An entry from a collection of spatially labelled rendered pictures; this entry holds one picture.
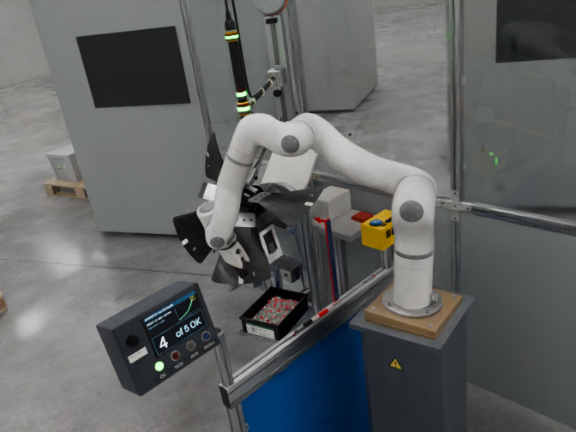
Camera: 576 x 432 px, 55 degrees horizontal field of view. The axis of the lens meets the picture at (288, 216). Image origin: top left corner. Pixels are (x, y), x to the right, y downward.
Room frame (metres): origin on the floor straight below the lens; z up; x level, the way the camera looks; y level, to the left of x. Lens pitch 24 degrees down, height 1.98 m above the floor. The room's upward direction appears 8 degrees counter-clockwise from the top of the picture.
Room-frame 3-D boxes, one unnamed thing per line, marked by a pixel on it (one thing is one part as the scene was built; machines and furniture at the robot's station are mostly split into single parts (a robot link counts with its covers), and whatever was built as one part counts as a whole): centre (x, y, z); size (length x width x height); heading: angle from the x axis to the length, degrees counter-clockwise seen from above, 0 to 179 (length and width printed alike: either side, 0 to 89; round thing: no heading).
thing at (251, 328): (1.71, 0.10, 0.85); 0.22 x 0.17 x 0.07; 146
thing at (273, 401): (1.63, -0.06, 0.45); 0.82 x 0.02 x 0.66; 132
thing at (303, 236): (2.29, -0.06, 0.58); 0.09 x 0.05 x 1.15; 42
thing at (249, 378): (1.63, -0.06, 0.82); 0.90 x 0.04 x 0.08; 132
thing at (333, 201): (2.50, -0.20, 0.92); 0.17 x 0.16 x 0.11; 132
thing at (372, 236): (1.90, -0.36, 1.02); 0.16 x 0.10 x 0.11; 132
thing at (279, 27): (2.67, -0.06, 0.90); 0.08 x 0.06 x 1.80; 77
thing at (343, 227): (2.42, -0.23, 0.85); 0.36 x 0.24 x 0.03; 42
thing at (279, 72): (2.58, -0.04, 1.54); 0.10 x 0.07 x 0.09; 167
